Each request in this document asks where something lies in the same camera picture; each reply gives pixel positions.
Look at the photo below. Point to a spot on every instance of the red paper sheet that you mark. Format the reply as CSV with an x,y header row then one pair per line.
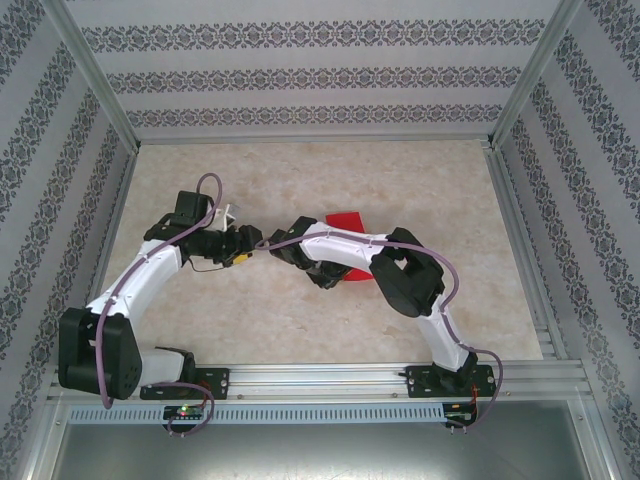
x,y
345,222

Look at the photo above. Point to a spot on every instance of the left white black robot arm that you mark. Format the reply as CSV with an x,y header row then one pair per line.
x,y
100,360

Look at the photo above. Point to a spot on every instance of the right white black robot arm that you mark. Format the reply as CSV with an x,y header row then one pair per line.
x,y
405,280

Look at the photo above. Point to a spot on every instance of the grey metal shelf panel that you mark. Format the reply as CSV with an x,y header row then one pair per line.
x,y
320,455

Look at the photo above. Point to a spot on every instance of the aluminium back floor rail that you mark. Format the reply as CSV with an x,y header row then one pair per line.
x,y
310,139

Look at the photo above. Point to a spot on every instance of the aluminium side floor rail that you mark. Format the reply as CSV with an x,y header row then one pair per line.
x,y
107,250
525,250

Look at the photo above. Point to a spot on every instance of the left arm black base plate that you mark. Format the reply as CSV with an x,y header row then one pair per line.
x,y
220,382

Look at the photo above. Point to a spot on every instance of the wide aluminium mounting rail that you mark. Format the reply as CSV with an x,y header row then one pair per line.
x,y
310,380

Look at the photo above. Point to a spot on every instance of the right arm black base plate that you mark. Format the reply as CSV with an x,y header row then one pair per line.
x,y
417,382

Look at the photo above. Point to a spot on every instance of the aluminium frame post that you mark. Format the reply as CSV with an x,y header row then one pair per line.
x,y
535,70
95,75

